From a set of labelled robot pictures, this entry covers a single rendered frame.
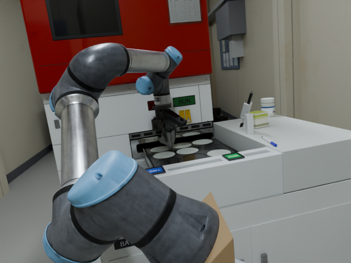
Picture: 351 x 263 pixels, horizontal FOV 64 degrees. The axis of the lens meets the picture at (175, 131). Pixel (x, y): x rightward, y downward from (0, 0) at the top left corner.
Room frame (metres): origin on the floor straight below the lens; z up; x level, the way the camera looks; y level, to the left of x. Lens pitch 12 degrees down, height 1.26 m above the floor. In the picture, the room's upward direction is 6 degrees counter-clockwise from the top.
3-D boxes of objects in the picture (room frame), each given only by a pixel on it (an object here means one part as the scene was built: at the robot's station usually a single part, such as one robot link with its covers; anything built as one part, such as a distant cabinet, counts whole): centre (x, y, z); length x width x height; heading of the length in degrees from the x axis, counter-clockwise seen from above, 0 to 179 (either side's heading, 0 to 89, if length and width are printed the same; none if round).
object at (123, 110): (1.40, 0.19, 1.02); 0.81 x 0.03 x 0.40; 102
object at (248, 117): (1.17, -0.31, 1.03); 0.06 x 0.04 x 0.13; 12
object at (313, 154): (1.21, -0.44, 0.89); 0.62 x 0.35 x 0.14; 12
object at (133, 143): (1.42, 0.02, 0.89); 0.44 x 0.02 x 0.10; 102
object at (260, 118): (1.26, -0.38, 1.00); 0.07 x 0.07 x 0.07; 21
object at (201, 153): (1.22, -0.04, 0.90); 0.34 x 0.34 x 0.01; 12
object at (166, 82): (1.27, 0.04, 1.21); 0.09 x 0.08 x 0.11; 154
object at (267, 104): (1.48, -0.50, 1.01); 0.07 x 0.07 x 0.10
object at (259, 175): (0.85, -0.06, 0.89); 0.55 x 0.09 x 0.14; 102
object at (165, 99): (1.27, 0.04, 1.13); 0.08 x 0.08 x 0.05
